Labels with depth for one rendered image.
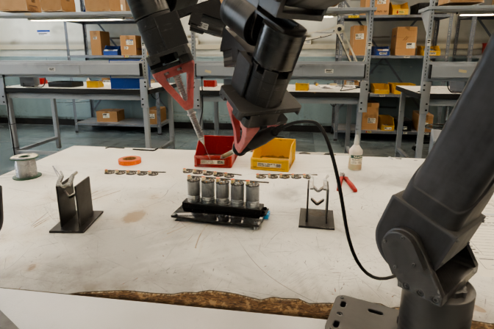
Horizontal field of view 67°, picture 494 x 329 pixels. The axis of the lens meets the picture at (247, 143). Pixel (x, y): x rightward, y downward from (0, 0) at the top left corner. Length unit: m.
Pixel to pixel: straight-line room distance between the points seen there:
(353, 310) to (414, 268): 0.12
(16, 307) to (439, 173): 0.48
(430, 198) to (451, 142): 0.05
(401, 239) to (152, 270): 0.33
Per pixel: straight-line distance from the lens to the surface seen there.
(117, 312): 0.49
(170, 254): 0.58
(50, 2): 3.59
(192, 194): 0.69
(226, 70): 2.94
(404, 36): 4.75
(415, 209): 0.36
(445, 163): 0.35
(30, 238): 0.71
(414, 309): 0.41
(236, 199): 0.67
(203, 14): 0.61
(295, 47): 0.46
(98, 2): 3.37
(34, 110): 6.42
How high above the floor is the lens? 1.04
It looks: 14 degrees down
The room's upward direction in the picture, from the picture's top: straight up
